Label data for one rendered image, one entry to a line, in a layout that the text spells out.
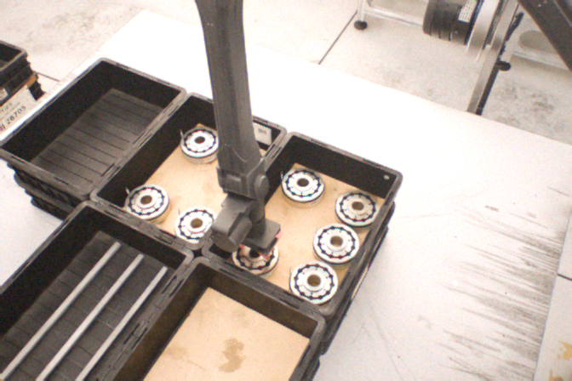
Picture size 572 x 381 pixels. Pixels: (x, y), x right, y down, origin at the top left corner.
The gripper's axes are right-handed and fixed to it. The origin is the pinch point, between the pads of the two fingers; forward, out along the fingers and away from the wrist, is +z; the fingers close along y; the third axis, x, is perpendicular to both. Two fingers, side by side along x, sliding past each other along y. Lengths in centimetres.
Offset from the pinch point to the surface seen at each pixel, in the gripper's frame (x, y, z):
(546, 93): 193, 54, 89
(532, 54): 203, 41, 76
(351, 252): 9.9, 18.6, 1.2
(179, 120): 23.1, -36.2, -2.4
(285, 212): 14.3, -0.3, 4.1
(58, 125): 9, -66, 1
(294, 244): 7.4, 5.9, 4.1
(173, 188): 7.6, -28.4, 4.0
